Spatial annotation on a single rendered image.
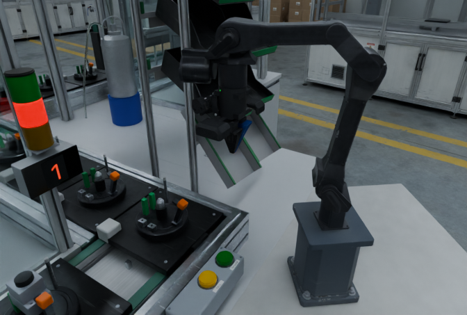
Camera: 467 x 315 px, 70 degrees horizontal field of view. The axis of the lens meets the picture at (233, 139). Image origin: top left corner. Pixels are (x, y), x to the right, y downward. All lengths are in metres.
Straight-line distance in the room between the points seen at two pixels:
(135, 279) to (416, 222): 0.87
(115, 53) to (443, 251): 1.49
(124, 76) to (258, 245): 1.07
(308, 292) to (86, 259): 0.55
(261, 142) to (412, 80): 3.66
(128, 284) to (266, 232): 0.43
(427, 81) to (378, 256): 3.77
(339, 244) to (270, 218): 0.39
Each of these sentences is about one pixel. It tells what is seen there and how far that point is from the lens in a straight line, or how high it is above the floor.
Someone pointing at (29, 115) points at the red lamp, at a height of 1.34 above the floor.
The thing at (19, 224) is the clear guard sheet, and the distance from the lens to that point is 0.87.
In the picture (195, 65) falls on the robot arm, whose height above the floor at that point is 1.42.
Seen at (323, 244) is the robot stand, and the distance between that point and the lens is 0.77.
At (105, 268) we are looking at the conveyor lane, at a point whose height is 0.92.
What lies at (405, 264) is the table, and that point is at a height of 0.86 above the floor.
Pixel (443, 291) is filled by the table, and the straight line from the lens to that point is 1.07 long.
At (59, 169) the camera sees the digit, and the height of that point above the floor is 1.21.
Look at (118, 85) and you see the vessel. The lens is 1.74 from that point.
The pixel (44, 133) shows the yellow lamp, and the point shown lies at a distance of 0.76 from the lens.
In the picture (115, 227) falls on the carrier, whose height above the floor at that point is 0.99.
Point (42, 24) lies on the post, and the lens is 1.86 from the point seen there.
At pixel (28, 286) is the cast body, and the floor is 1.08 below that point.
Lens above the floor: 1.58
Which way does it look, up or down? 27 degrees down
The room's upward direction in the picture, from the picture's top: straight up
